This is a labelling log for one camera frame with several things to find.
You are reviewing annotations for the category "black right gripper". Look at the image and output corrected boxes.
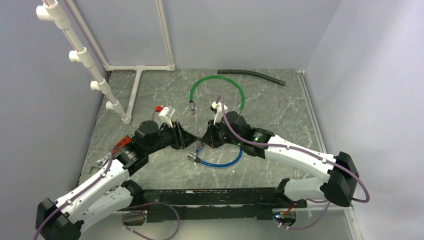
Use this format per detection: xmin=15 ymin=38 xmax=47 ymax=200
xmin=201 ymin=117 xmax=243 ymax=149

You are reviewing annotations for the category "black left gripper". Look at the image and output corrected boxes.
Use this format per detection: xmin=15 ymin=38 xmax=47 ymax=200
xmin=145 ymin=120 xmax=198 ymax=155

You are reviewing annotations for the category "blue cable lock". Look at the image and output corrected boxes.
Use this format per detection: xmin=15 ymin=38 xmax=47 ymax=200
xmin=187 ymin=144 xmax=244 ymax=168

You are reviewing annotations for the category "green cable lock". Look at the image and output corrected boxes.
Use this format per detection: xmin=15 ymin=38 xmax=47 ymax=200
xmin=189 ymin=75 xmax=246 ymax=113

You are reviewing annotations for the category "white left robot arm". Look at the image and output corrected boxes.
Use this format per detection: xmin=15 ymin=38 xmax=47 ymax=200
xmin=33 ymin=120 xmax=199 ymax=240

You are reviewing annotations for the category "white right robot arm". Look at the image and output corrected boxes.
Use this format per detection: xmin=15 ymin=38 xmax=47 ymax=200
xmin=201 ymin=111 xmax=359 ymax=208

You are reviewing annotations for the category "black foam tube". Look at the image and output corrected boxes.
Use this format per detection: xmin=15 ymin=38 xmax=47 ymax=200
xmin=216 ymin=69 xmax=286 ymax=86

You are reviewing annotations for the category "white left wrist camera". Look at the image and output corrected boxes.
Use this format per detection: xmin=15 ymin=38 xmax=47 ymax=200
xmin=155 ymin=105 xmax=176 ymax=128

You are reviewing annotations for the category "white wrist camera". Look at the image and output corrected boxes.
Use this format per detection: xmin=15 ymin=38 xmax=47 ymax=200
xmin=155 ymin=105 xmax=176 ymax=128
xmin=210 ymin=101 xmax=228 ymax=125

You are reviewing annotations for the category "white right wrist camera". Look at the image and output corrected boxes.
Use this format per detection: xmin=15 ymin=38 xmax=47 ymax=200
xmin=210 ymin=101 xmax=228 ymax=125

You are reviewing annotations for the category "aluminium extrusion frame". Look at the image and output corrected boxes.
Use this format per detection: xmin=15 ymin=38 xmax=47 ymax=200
xmin=52 ymin=69 xmax=365 ymax=240

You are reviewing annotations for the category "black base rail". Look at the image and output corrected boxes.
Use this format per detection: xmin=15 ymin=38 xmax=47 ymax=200
xmin=125 ymin=187 xmax=308 ymax=223

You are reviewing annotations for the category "red handled adjustable wrench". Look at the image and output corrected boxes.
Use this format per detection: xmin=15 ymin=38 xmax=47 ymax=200
xmin=87 ymin=133 xmax=133 ymax=175

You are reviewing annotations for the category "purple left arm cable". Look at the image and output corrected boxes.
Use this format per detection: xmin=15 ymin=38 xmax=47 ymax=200
xmin=32 ymin=110 xmax=181 ymax=240

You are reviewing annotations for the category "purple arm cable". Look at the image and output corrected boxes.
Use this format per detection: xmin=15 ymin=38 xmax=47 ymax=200
xmin=32 ymin=110 xmax=181 ymax=240
xmin=215 ymin=95 xmax=371 ymax=232

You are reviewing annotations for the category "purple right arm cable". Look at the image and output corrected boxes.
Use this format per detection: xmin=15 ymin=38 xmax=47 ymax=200
xmin=215 ymin=95 xmax=371 ymax=232

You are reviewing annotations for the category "white PVC pipe frame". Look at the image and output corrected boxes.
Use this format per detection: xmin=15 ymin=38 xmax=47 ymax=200
xmin=36 ymin=0 xmax=176 ymax=125

